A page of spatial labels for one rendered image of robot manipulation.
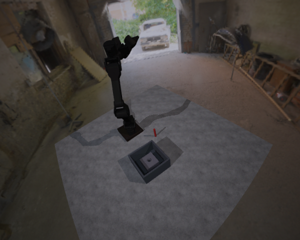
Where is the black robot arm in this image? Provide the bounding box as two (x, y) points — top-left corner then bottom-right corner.
(103, 36), (136, 136)

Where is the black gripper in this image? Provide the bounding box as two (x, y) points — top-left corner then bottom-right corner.
(116, 35), (139, 60)

